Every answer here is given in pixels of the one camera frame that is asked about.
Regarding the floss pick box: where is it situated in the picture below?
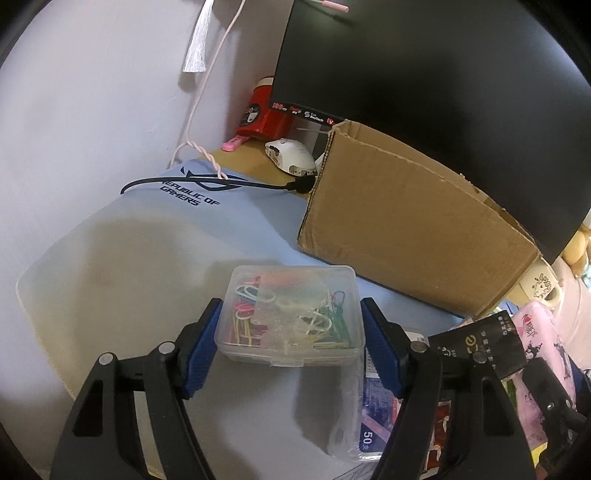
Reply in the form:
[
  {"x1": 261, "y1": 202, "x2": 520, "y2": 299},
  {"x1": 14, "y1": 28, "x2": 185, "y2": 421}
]
[{"x1": 327, "y1": 354, "x2": 408, "y2": 464}]

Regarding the pink Kuromi tissue pack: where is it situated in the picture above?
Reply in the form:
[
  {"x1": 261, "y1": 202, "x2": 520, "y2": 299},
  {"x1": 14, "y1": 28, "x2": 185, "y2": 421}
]
[{"x1": 512, "y1": 301, "x2": 576, "y2": 450}]

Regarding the black face tissue pack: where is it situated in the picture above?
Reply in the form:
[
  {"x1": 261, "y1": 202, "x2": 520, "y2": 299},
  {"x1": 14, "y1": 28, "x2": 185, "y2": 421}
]
[{"x1": 429, "y1": 310, "x2": 527, "y2": 379}]

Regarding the clear paperclip box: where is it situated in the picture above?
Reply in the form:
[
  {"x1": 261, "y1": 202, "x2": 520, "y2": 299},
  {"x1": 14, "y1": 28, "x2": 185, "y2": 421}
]
[{"x1": 214, "y1": 265, "x2": 366, "y2": 367}]

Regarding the red crane-pattern box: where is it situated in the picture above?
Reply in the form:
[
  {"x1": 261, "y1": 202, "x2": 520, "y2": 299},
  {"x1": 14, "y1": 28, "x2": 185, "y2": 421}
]
[{"x1": 421, "y1": 395, "x2": 452, "y2": 479}]

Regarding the cream cartoon mug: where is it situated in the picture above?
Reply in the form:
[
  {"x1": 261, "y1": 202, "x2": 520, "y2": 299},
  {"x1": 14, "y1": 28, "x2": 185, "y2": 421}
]
[{"x1": 505, "y1": 258, "x2": 563, "y2": 310}]

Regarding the Cubone plush toy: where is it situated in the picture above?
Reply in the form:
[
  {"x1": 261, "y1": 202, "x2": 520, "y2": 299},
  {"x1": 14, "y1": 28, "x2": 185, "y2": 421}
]
[{"x1": 561, "y1": 226, "x2": 590, "y2": 278}]

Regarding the brown cardboard box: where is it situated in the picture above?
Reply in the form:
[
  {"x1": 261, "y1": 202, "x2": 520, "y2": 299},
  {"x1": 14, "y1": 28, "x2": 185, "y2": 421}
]
[{"x1": 297, "y1": 121, "x2": 540, "y2": 318}]

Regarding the pink cat-ear headset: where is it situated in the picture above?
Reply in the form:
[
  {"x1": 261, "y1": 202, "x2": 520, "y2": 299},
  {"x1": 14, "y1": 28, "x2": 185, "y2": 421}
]
[{"x1": 168, "y1": 0, "x2": 351, "y2": 181}]

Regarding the white computer mouse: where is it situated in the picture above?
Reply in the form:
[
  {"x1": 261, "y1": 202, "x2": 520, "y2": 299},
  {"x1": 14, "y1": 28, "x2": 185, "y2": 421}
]
[{"x1": 264, "y1": 138, "x2": 318, "y2": 177}]

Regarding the pink pen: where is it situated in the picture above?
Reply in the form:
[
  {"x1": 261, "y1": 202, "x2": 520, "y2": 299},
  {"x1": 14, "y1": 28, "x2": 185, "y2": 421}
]
[{"x1": 221, "y1": 135, "x2": 249, "y2": 152}]

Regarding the black curved monitor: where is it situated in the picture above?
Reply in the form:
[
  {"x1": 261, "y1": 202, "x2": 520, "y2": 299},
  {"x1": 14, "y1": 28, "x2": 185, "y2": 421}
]
[{"x1": 271, "y1": 1, "x2": 590, "y2": 260}]

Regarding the black cable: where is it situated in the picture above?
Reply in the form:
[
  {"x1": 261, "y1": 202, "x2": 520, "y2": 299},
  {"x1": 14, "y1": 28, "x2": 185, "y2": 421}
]
[{"x1": 120, "y1": 174, "x2": 318, "y2": 196}]

